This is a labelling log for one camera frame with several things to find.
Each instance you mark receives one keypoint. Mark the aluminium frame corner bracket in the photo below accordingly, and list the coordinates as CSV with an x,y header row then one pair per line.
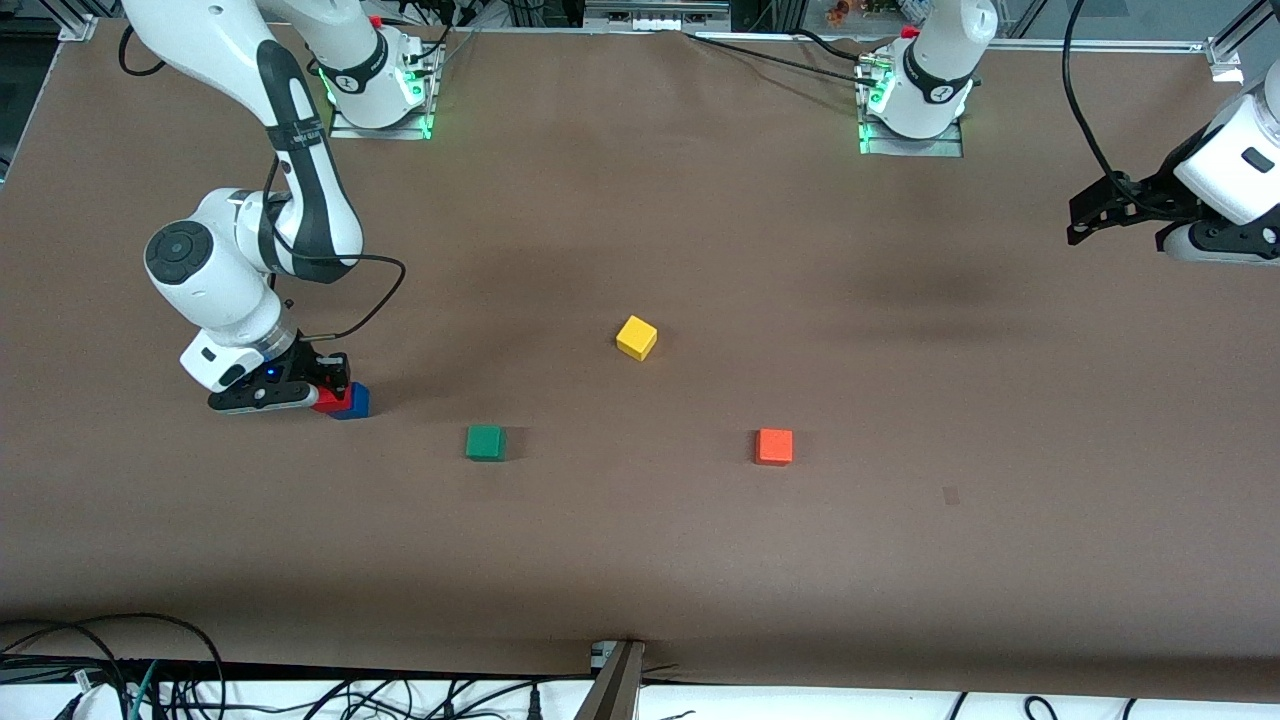
x,y
1225,55
75,27

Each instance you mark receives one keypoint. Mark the green cube block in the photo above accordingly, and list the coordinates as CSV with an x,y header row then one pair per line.
x,y
485,443

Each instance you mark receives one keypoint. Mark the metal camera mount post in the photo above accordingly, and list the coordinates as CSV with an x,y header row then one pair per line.
x,y
612,685

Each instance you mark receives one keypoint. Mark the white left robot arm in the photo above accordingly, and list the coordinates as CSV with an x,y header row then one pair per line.
x,y
935,70

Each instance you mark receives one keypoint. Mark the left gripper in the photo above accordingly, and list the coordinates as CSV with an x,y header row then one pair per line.
x,y
1150,195

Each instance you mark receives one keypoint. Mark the grey power strip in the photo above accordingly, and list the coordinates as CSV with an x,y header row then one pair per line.
x,y
655,15

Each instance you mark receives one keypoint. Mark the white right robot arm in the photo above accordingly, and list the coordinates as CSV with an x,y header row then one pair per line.
x,y
230,270

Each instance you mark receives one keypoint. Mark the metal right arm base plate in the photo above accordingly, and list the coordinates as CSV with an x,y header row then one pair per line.
x,y
340,128

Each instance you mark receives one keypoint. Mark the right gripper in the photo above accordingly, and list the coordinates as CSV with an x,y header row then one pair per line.
x,y
311,366

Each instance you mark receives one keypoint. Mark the orange cube block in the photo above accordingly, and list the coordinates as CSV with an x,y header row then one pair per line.
x,y
774,447

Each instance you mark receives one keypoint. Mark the blue cube block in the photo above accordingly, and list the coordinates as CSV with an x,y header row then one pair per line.
x,y
358,403

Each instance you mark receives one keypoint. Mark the red cube block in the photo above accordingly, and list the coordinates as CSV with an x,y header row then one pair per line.
x,y
330,401

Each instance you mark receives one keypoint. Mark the yellow cube block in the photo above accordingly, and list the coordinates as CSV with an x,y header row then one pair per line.
x,y
636,338

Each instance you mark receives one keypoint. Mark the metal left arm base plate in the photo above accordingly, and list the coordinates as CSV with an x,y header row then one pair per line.
x,y
950,148

